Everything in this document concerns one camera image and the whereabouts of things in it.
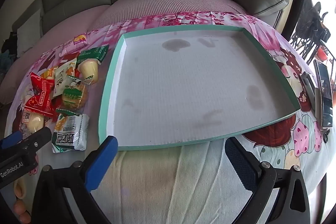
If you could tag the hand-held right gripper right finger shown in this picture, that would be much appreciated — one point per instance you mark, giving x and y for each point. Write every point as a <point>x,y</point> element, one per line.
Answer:
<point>241,163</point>

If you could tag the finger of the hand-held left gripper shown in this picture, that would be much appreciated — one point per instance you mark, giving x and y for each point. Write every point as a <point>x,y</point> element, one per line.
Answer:
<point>39,136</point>
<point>10,140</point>

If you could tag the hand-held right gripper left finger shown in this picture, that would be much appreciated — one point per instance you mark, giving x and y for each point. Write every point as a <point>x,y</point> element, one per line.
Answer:
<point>102,161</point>

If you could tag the cream bun clear packet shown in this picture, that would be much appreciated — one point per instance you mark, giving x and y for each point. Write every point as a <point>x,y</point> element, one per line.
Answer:
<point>32,121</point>

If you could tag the red snack packet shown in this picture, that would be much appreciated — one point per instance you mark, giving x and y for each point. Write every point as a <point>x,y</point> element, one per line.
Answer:
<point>38,106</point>
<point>40,85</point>

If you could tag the white green snack packet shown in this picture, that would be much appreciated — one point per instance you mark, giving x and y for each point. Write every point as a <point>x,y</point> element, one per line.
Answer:
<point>69,134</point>

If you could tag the round cake clear packet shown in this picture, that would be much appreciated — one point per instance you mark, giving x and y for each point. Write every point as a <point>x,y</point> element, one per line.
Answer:
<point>73,95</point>

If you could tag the teal shallow cardboard box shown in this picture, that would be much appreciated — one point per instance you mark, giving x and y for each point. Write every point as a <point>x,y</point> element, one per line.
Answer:
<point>183,82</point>

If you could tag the person's left hand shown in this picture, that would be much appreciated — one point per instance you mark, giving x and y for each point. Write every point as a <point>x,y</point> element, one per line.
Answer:
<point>20,208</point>

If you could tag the white packet orange print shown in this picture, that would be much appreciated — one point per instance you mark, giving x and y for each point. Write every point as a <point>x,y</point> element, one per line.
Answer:
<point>63,74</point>

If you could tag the pink printed blanket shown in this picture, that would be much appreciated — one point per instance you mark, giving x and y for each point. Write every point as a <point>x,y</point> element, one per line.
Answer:
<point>302,134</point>

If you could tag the cream pudding cup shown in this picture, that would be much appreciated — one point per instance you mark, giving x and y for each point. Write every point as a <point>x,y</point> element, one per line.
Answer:
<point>89,69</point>

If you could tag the dark cloth pile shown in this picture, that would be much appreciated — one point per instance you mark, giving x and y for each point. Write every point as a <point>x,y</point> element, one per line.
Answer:
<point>8,44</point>

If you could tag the white cushion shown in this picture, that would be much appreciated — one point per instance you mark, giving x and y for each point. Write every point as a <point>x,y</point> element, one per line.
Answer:
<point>29,32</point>

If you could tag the black smartphone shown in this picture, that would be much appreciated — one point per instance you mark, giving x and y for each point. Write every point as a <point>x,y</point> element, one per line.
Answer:
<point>325,87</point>

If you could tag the black metal rack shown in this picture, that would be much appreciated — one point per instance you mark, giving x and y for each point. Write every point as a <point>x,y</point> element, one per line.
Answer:
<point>312,27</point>

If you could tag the pink bed sheet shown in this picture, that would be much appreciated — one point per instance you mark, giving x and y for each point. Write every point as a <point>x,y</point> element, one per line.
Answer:
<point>131,8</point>

